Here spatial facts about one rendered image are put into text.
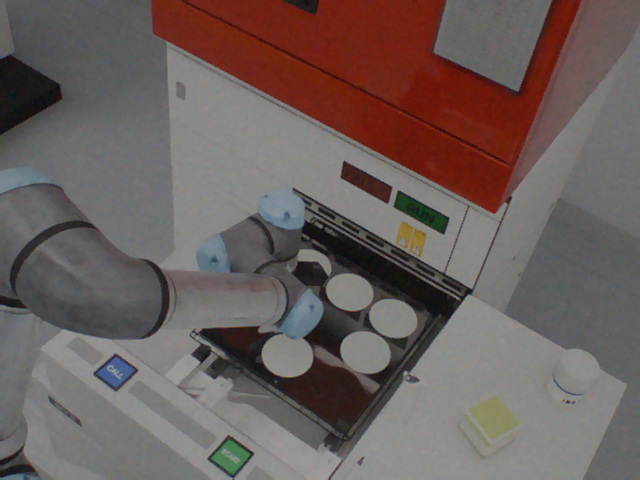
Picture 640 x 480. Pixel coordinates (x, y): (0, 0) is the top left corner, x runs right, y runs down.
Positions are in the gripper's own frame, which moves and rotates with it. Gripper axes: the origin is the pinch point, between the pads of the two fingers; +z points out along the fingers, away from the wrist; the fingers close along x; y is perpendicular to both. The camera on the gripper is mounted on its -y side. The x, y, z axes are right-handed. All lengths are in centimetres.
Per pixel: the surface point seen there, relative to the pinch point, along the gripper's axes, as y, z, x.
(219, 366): 12.6, 6.4, 0.5
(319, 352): -5.2, 1.4, 7.9
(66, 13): -16, 92, -271
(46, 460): 47.8, 9.4, 5.5
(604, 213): -173, 79, -51
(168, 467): 29.2, 3.7, 18.0
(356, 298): -18.6, 1.5, -1.2
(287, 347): 0.1, 1.4, 4.5
